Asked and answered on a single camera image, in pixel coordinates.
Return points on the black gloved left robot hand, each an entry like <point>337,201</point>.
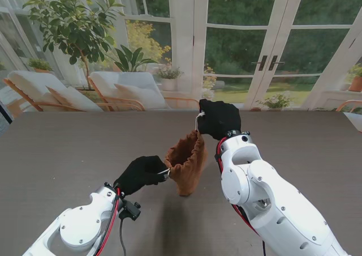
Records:
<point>141,174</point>

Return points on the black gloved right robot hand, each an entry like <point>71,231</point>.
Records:
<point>222,120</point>

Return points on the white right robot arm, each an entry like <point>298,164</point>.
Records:
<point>282,205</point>

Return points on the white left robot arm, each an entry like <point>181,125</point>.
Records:
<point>73,227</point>

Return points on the printed garden window backdrop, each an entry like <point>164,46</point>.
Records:
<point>240,40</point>

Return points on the white sheet corner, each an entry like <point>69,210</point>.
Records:
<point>355,121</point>

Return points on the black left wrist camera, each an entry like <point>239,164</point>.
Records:
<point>130,210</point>

